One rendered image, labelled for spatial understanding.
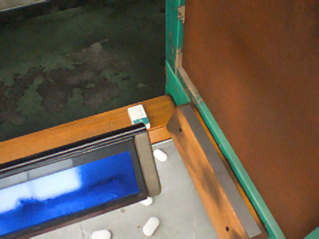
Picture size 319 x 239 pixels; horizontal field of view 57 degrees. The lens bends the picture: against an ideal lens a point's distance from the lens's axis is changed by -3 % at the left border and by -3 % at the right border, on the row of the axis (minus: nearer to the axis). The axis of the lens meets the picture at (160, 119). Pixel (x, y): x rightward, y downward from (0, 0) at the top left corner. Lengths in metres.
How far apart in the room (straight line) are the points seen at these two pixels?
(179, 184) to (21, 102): 1.44
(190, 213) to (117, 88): 1.33
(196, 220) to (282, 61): 0.38
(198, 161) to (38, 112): 1.40
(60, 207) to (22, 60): 1.99
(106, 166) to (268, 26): 0.24
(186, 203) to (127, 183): 0.36
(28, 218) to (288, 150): 0.31
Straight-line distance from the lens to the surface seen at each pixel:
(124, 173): 0.29
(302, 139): 0.38
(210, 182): 0.55
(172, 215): 0.63
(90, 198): 0.30
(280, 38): 0.37
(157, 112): 0.74
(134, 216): 0.63
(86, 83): 1.94
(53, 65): 2.13
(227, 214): 0.53
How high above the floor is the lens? 1.33
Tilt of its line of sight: 52 degrees down
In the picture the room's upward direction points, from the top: 1 degrees counter-clockwise
